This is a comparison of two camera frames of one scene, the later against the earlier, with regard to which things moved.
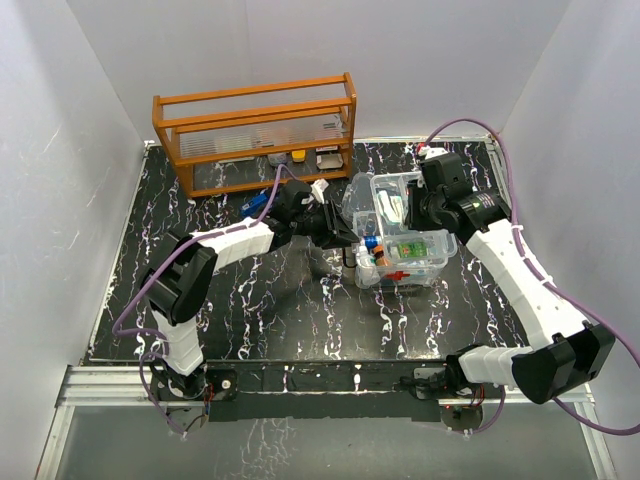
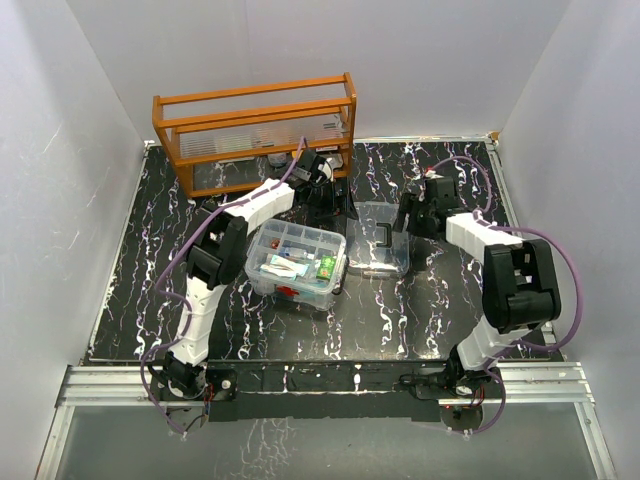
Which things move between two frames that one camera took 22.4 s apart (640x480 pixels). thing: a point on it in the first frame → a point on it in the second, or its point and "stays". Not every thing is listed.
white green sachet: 390,206 → 280,266
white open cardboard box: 327,161 stays
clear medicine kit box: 398,258 → 295,263
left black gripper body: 316,224 → 323,202
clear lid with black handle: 357,202 → 374,246
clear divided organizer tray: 399,241 → 297,263
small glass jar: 277,159 stays
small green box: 413,249 → 326,267
